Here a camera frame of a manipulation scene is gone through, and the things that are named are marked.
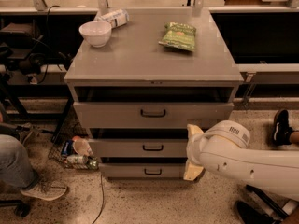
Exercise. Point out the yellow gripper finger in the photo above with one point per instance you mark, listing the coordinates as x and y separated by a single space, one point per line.
193 130
192 171

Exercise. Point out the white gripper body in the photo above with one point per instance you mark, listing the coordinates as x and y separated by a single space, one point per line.
193 148

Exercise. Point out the grey drawer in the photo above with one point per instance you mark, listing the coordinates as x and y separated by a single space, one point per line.
141 170
138 148
118 115

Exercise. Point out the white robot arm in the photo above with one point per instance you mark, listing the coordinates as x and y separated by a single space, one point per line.
223 150

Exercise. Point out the grey metal drawer cabinet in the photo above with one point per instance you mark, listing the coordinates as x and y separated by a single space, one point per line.
134 68

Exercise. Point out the grey bottom drawer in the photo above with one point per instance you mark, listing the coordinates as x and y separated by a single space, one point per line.
141 170

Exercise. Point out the grey top drawer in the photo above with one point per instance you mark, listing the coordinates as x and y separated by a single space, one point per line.
118 115

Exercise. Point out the black sneaker near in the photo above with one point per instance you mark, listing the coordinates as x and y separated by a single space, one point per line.
250 216

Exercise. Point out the black sneaker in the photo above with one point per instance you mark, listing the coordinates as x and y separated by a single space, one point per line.
250 216
282 130

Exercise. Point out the black sneaker far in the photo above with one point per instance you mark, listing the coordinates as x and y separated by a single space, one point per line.
282 130

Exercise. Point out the green chip bag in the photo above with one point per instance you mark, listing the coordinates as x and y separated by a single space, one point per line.
179 36

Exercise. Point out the bare leg far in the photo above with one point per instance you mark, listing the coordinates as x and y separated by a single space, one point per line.
294 137

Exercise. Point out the green drink can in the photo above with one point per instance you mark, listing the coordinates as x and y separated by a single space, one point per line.
92 164

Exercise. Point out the pink cup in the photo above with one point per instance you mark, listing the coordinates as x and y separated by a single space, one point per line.
81 146

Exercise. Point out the silver drink can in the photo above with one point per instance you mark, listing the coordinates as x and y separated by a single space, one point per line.
77 159

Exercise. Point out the blue snack packet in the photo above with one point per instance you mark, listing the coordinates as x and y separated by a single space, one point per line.
67 148

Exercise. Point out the white snack bag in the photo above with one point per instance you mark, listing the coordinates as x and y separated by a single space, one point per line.
115 18

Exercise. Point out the white ceramic bowl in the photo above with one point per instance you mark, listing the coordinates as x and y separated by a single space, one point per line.
96 33

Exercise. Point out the grey sneaker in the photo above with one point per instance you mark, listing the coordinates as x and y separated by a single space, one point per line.
45 190

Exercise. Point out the black office chair base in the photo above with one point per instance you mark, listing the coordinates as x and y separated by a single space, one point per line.
21 209

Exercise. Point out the jeans leg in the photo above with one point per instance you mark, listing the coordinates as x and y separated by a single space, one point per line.
15 167

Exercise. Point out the black equipment under desk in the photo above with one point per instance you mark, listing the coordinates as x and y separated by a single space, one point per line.
32 43

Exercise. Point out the black wire basket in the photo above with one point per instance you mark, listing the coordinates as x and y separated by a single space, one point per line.
70 129

